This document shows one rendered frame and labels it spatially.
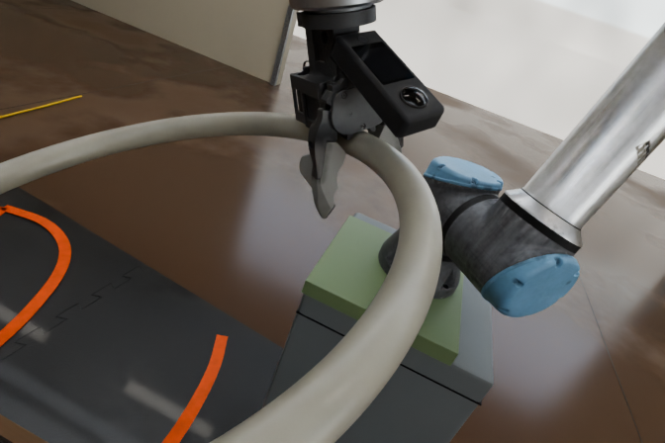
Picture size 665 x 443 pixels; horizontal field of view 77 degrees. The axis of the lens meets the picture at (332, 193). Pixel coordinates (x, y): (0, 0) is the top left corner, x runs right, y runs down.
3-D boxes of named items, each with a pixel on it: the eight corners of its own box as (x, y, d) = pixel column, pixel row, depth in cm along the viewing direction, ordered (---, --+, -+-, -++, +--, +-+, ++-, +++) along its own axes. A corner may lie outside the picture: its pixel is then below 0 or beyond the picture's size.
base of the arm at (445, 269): (385, 233, 106) (399, 201, 102) (456, 263, 104) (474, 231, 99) (371, 275, 89) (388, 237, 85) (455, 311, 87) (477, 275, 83)
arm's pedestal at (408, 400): (277, 378, 163) (345, 196, 124) (396, 441, 155) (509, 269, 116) (202, 509, 119) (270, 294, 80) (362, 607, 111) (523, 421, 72)
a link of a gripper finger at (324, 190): (304, 201, 50) (322, 127, 48) (331, 222, 46) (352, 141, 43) (281, 201, 48) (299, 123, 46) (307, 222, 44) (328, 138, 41)
